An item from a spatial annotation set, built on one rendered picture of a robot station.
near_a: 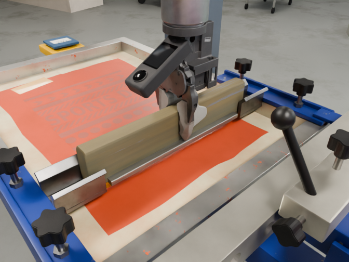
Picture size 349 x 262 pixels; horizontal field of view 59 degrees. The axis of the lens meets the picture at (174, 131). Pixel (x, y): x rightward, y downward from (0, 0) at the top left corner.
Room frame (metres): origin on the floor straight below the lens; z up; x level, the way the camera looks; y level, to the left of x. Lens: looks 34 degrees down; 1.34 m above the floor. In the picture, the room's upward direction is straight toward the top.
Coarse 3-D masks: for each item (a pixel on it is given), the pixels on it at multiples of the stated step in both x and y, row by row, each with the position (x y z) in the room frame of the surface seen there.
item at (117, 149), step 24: (216, 96) 0.55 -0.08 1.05; (240, 96) 0.60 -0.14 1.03; (144, 120) 0.45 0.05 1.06; (168, 120) 0.46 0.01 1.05; (216, 120) 0.55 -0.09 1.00; (96, 144) 0.38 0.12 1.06; (120, 144) 0.40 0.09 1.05; (144, 144) 0.43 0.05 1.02; (168, 144) 0.46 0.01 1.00; (96, 168) 0.37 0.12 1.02; (120, 168) 0.39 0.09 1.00
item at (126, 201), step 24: (0, 96) 0.74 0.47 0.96; (24, 96) 0.74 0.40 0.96; (24, 120) 0.62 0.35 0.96; (48, 144) 0.52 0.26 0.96; (144, 168) 0.44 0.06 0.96; (168, 168) 0.44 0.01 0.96; (192, 168) 0.44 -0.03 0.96; (120, 192) 0.38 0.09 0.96; (144, 192) 0.38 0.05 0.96; (168, 192) 0.38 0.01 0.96; (96, 216) 0.33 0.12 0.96; (120, 216) 0.33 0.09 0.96
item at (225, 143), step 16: (96, 64) 0.96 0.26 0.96; (112, 64) 0.96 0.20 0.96; (128, 64) 0.96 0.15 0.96; (80, 80) 0.84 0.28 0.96; (224, 128) 0.58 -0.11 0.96; (240, 128) 0.58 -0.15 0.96; (256, 128) 0.58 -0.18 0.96; (192, 144) 0.52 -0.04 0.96; (208, 144) 0.52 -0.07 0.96; (224, 144) 0.52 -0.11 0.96; (240, 144) 0.52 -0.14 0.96; (192, 160) 0.47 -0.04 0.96; (208, 160) 0.47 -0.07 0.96; (224, 160) 0.47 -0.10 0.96
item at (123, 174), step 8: (232, 112) 0.58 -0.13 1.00; (224, 120) 0.55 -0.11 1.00; (208, 128) 0.52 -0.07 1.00; (216, 128) 0.53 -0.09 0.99; (192, 136) 0.49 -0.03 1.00; (200, 136) 0.50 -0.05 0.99; (176, 144) 0.47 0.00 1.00; (184, 144) 0.47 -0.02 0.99; (160, 152) 0.44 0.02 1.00; (168, 152) 0.45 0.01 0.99; (144, 160) 0.42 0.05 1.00; (152, 160) 0.42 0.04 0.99; (128, 168) 0.40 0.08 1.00; (136, 168) 0.40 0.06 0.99; (112, 176) 0.38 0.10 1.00; (120, 176) 0.38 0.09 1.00; (128, 176) 0.39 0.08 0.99; (112, 184) 0.37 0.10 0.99
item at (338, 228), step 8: (344, 224) 0.24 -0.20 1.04; (304, 232) 0.26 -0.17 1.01; (336, 232) 0.24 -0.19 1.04; (344, 232) 0.23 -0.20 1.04; (312, 240) 0.25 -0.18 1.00; (328, 240) 0.24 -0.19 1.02; (336, 240) 0.23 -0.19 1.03; (344, 240) 0.23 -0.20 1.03; (320, 248) 0.24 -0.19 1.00; (328, 248) 0.24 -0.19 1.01
